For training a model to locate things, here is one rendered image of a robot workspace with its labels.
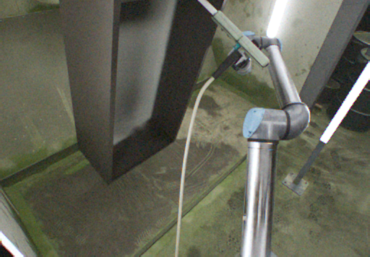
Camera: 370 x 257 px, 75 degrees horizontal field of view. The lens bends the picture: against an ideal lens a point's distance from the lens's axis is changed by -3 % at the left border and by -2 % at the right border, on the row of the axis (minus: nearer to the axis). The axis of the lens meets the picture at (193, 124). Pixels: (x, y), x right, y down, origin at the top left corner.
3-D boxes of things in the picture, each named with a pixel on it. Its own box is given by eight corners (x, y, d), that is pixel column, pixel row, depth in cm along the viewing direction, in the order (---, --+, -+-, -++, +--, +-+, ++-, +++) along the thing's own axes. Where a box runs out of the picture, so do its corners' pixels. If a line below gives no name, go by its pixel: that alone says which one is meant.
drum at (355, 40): (367, 99, 369) (405, 45, 310) (352, 111, 338) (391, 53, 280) (332, 81, 400) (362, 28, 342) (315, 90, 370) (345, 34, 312)
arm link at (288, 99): (324, 130, 87) (281, 33, 131) (291, 127, 86) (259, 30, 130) (309, 148, 95) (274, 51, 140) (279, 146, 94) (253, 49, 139)
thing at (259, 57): (233, 97, 107) (273, 59, 100) (230, 97, 102) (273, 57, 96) (164, 23, 115) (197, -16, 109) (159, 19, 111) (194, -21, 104)
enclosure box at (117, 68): (78, 148, 166) (52, -54, 78) (146, 112, 202) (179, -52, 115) (108, 185, 155) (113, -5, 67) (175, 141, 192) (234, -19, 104)
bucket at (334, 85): (326, 107, 337) (336, 91, 318) (306, 98, 350) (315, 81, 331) (333, 99, 355) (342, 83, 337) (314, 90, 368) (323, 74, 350)
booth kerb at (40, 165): (6, 190, 188) (-2, 181, 179) (4, 189, 189) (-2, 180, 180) (217, 80, 349) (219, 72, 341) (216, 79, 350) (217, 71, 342)
